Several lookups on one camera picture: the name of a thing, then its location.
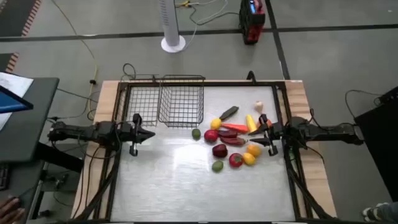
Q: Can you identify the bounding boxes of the red tomato green stem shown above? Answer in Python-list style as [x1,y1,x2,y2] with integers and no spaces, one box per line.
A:
[228,152,244,169]

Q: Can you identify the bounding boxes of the dark grey desk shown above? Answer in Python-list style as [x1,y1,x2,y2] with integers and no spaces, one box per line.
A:
[0,76,85,224]

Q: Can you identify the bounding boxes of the white paper sheet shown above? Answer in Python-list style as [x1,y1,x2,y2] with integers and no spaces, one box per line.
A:
[0,71,34,130]

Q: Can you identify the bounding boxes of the yellow corn cob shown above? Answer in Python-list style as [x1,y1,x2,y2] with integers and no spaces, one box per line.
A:
[245,114,258,133]

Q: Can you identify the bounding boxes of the yellow floor cable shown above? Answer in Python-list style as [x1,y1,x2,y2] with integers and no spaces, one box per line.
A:
[51,0,99,121]

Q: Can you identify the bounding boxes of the white floor cable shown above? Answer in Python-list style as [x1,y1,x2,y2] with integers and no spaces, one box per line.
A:
[183,0,229,50]

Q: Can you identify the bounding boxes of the tablet with blue screen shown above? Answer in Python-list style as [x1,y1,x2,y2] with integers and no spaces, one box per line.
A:
[0,84,34,114]

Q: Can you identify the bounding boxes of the black looped cable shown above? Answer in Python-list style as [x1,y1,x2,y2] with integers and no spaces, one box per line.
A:
[120,63,161,82]

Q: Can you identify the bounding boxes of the black metal table frame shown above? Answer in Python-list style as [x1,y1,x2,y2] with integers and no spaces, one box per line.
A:
[70,79,338,224]

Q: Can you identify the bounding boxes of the person's hand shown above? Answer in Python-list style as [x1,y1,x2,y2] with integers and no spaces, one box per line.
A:
[0,195,25,224]

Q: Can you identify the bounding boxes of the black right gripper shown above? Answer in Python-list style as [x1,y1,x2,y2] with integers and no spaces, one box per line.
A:
[248,113,284,157]

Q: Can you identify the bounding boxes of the person's leg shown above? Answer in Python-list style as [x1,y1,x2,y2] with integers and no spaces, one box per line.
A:
[376,201,398,223]

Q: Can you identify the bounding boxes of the red black tool box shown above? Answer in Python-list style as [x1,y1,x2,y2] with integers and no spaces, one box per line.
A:
[238,0,266,45]

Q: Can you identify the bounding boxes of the black keyboard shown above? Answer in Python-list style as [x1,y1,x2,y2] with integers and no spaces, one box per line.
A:
[0,164,10,191]

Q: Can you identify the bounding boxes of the white tower fan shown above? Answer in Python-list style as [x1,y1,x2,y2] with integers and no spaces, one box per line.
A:
[158,0,187,54]

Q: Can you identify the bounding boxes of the black wire basket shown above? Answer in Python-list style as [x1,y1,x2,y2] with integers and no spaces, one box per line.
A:
[126,85,162,128]
[157,74,206,129]

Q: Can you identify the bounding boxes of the person's shoe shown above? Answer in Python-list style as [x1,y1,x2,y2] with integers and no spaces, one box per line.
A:
[361,202,389,222]

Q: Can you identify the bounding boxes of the dark red apple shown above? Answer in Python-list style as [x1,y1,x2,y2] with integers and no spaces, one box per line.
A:
[212,143,228,159]

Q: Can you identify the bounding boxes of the black mat orange striped edge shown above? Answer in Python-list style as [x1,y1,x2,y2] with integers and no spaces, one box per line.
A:
[0,0,43,37]
[0,52,20,74]

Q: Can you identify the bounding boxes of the dark green cucumber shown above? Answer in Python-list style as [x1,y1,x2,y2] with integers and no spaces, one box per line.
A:
[219,105,240,121]

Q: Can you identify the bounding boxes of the thin black cable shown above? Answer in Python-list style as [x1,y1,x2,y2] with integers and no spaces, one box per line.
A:
[344,89,384,119]

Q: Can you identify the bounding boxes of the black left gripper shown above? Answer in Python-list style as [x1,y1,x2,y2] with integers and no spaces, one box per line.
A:
[119,113,155,157]

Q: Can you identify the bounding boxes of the large black box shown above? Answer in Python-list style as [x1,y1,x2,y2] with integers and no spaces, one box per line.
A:
[354,85,398,211]

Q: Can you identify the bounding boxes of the bright red apple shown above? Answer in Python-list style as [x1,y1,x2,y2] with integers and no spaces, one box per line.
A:
[203,129,219,144]

